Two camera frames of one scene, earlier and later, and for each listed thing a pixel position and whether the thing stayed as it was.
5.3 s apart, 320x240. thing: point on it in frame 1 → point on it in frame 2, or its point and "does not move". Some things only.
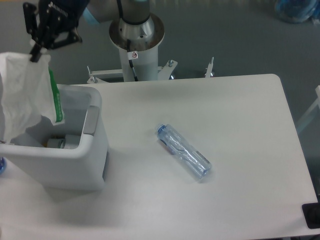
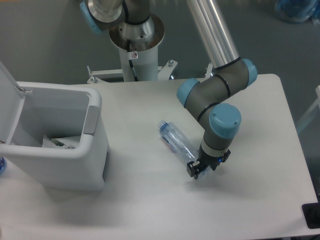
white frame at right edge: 310,110 does not move
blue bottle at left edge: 3,165 does not move
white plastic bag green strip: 28,91 → 69,142
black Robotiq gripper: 55,17 → 194,168
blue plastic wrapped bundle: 298,11 does not move
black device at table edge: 311,213 does not move
